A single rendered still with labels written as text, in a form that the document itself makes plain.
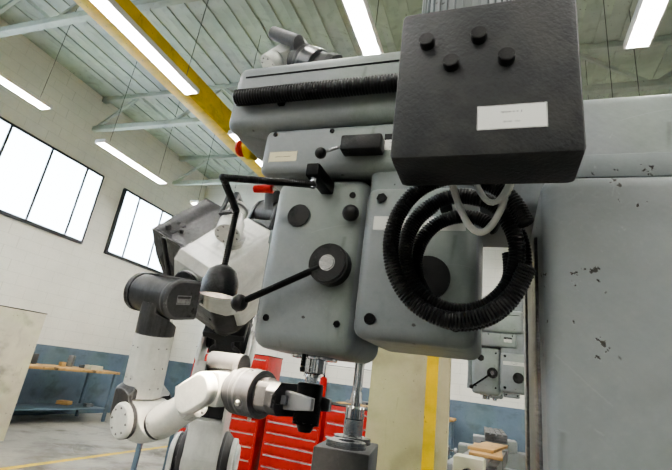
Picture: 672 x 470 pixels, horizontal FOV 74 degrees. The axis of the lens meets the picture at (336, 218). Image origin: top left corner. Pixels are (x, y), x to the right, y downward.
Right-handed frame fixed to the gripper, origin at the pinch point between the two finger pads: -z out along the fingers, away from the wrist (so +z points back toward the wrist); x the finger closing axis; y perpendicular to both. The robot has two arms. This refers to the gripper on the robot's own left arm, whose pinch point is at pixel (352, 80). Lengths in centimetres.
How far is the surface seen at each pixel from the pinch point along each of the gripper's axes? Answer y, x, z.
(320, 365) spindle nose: -53, 1, -33
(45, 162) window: -191, -357, 797
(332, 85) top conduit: -9.8, 16.1, -10.7
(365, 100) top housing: -8.4, 12.1, -15.9
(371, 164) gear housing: -18.6, 10.8, -24.3
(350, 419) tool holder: -66, -33, -33
